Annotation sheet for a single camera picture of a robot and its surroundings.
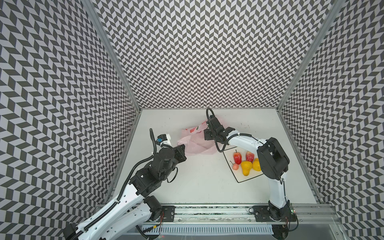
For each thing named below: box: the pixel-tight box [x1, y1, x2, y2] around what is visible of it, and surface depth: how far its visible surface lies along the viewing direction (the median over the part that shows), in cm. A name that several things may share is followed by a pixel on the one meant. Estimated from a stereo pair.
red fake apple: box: [233, 149, 242, 165], surface depth 90 cm
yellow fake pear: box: [241, 161, 253, 176], surface depth 85 cm
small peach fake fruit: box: [232, 163, 239, 171], surface depth 88 cm
